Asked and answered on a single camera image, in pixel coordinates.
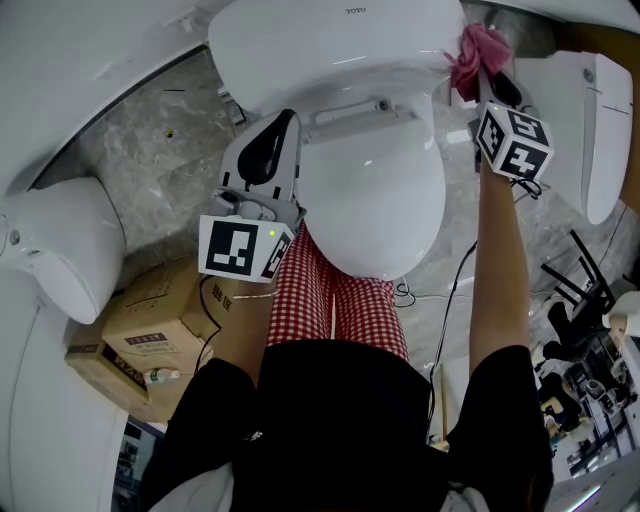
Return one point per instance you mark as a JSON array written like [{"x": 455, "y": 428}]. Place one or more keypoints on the tall brown cardboard box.
[{"x": 615, "y": 55}]

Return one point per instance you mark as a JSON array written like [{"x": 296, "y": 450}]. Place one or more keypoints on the white tank toilet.
[{"x": 370, "y": 200}]

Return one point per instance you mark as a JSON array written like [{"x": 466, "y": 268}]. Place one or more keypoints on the labelled cardboard box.
[{"x": 155, "y": 310}]

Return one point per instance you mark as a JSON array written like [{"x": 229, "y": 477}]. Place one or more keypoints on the person's red checked trousers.
[{"x": 325, "y": 310}]

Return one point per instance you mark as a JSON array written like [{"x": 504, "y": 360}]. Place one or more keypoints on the white egg-shaped toilet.
[{"x": 65, "y": 250}]

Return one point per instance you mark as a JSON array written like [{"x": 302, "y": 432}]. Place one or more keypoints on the cluttered equipment shelf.
[{"x": 600, "y": 425}]

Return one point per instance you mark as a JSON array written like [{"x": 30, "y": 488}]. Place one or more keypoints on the cardboard box with black band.
[{"x": 90, "y": 370}]

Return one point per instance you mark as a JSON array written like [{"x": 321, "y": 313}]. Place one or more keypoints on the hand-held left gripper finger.
[
  {"x": 230, "y": 164},
  {"x": 287, "y": 181}
]

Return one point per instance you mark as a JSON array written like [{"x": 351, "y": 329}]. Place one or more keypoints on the person's black top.
[{"x": 345, "y": 435}]

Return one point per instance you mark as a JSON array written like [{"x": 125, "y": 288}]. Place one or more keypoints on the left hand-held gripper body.
[{"x": 230, "y": 245}]

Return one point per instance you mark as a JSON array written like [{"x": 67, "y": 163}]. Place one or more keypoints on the clear plastic water bottle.
[{"x": 161, "y": 376}]

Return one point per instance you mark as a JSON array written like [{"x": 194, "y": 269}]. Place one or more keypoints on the pink cloth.
[{"x": 475, "y": 55}]

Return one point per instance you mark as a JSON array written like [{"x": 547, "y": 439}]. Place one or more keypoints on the white tankless smart toilet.
[{"x": 585, "y": 150}]

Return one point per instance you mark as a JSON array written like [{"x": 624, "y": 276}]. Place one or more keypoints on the person's right forearm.
[{"x": 500, "y": 280}]

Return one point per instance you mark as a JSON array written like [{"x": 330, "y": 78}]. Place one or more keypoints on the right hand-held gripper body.
[{"x": 520, "y": 150}]

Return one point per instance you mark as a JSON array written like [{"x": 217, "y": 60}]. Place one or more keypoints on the black framed glass cabinet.
[{"x": 137, "y": 465}]

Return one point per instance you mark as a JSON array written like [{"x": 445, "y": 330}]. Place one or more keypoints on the person's left forearm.
[{"x": 247, "y": 340}]

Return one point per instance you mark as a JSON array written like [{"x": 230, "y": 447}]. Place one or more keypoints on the grey chair with black legs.
[{"x": 592, "y": 295}]

